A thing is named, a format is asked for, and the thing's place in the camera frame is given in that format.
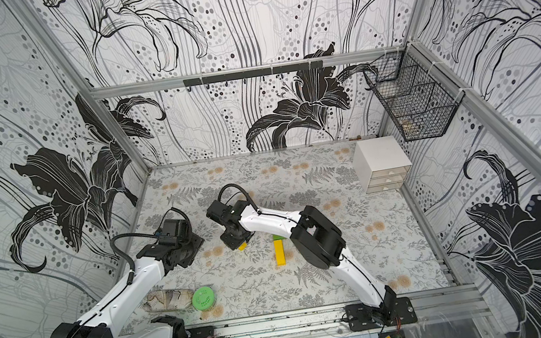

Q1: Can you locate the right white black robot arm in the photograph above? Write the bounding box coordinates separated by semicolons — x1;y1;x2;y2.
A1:
206;200;397;326

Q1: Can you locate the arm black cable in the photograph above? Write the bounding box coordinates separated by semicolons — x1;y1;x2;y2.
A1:
105;204;199;289
214;180;262;221

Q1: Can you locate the white drawer box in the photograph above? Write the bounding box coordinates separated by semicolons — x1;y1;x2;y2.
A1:
352;136;413;193

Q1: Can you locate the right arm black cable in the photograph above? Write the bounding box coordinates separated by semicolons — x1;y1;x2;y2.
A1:
214;180;262;221

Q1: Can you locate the black wire basket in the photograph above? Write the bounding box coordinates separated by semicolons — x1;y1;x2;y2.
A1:
363;45;460;142

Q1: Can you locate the green round lid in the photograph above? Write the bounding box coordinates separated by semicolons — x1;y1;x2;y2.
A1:
191;286;216;312

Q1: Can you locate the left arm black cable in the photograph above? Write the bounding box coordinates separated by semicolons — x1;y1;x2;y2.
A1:
105;204;199;289

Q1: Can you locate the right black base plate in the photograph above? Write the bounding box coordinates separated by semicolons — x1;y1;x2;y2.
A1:
342;297;418;333

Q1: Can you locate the black wall bar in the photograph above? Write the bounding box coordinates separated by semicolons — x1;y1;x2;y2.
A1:
183;59;324;87

